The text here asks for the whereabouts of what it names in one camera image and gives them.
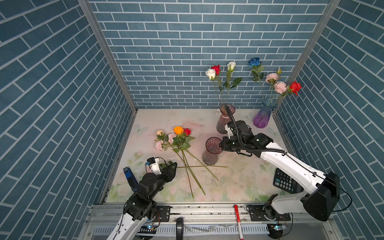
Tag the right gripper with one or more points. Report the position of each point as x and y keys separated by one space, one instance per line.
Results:
x=224 y=146

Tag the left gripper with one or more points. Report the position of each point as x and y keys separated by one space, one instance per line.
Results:
x=170 y=175

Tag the dark purple glass vase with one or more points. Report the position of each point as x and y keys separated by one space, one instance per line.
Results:
x=211 y=155

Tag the pink glass vase with ribbon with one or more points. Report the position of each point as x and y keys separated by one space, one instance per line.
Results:
x=223 y=120

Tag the pale pink bud spray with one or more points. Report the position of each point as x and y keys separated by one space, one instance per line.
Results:
x=163 y=141

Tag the purple blue gradient vase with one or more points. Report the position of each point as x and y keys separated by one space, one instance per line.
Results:
x=263 y=116

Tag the orange rose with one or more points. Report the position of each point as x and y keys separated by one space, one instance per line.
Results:
x=181 y=147

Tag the white rose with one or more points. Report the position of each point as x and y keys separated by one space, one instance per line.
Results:
x=231 y=83
x=215 y=79

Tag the pink carnation spray stem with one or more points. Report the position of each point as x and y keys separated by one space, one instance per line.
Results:
x=278 y=86

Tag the red rose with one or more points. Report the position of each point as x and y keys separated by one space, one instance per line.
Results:
x=293 y=88
x=218 y=70

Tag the blue rose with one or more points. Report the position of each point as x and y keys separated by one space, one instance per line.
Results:
x=257 y=72

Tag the pink rose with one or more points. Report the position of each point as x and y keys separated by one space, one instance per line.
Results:
x=204 y=166

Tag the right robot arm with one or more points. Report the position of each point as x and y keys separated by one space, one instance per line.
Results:
x=321 y=192

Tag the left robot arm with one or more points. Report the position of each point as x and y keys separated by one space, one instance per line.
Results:
x=141 y=207

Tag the blue black handheld device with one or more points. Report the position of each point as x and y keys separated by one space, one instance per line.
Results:
x=131 y=179

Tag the black calculator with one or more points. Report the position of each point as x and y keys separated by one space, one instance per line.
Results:
x=286 y=183

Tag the red white marker pen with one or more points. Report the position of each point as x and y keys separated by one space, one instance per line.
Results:
x=239 y=222

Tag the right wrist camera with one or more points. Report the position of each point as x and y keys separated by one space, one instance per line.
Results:
x=231 y=130

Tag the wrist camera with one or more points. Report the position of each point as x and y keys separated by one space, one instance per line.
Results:
x=153 y=164
x=231 y=130

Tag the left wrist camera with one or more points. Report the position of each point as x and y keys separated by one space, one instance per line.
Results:
x=153 y=164

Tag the aluminium mounting rail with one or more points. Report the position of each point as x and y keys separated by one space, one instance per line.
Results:
x=192 y=213

